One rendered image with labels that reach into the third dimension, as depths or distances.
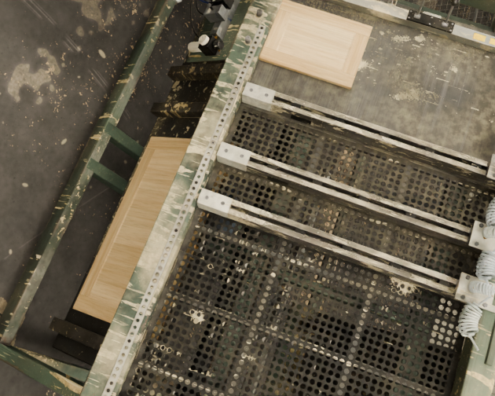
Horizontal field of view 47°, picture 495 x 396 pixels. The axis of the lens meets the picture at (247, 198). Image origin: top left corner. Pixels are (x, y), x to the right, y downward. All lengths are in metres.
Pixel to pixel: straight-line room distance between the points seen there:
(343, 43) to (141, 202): 1.15
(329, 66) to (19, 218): 1.54
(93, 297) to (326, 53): 1.47
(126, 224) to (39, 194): 0.43
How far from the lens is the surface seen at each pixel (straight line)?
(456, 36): 2.68
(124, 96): 2.89
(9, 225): 2.80
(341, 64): 2.51
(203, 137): 2.30
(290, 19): 2.60
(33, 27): 2.85
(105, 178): 2.83
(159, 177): 2.71
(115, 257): 2.68
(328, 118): 2.32
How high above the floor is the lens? 2.44
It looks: 39 degrees down
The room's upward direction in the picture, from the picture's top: 98 degrees clockwise
